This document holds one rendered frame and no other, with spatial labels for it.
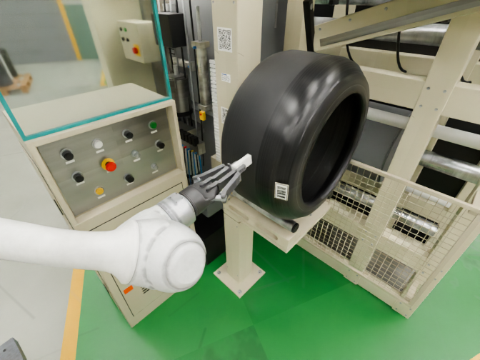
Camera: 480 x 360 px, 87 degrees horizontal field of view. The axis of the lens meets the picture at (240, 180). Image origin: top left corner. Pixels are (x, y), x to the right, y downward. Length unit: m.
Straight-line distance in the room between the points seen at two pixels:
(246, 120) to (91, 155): 0.65
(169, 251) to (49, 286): 1.97
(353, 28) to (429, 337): 1.75
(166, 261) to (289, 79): 0.58
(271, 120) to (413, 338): 1.65
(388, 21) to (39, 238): 1.13
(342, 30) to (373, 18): 0.12
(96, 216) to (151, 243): 0.82
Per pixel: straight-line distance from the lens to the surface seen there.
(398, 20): 1.13
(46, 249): 0.45
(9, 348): 1.33
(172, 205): 0.60
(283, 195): 0.76
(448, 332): 2.17
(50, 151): 1.10
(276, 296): 1.89
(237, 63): 1.00
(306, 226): 1.18
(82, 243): 0.44
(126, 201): 1.25
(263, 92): 0.78
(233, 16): 0.99
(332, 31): 1.22
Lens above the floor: 1.64
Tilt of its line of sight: 37 degrees down
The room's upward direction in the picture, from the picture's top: straight up
